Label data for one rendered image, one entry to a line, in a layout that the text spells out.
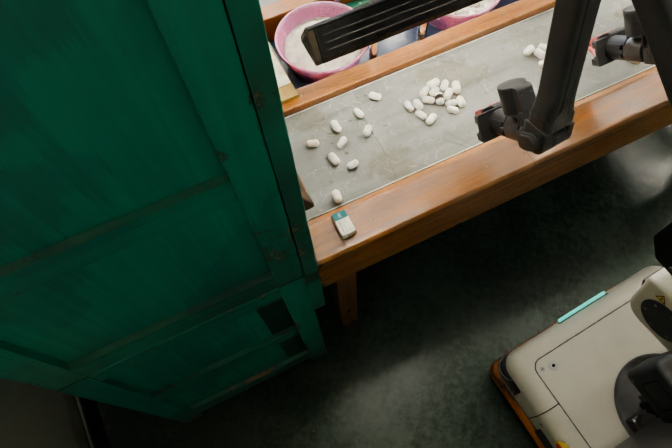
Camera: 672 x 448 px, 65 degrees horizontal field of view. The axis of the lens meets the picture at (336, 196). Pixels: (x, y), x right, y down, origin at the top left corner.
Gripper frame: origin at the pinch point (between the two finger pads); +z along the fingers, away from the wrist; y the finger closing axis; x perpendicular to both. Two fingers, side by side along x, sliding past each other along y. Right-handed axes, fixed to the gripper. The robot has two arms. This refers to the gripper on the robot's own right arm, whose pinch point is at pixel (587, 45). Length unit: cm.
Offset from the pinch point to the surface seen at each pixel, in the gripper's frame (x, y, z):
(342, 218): 11, 78, -10
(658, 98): 16.6, -9.1, -11.5
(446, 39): -10.9, 28.1, 19.8
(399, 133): 4, 53, 6
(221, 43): -38, 92, -66
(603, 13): -1.9, -17.9, 14.0
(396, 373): 89, 74, 21
